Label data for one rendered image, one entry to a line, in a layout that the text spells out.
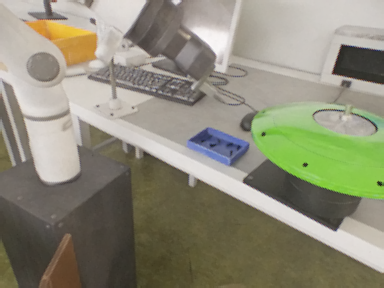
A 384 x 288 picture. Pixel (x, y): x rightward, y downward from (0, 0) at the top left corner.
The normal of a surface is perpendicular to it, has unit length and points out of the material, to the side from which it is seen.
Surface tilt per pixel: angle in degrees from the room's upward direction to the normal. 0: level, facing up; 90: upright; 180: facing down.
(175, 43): 96
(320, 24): 90
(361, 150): 14
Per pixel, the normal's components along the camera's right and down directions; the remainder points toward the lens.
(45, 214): 0.06, -0.85
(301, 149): -0.25, -0.67
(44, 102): 0.22, -0.65
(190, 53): -0.14, 0.33
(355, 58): -0.60, 0.39
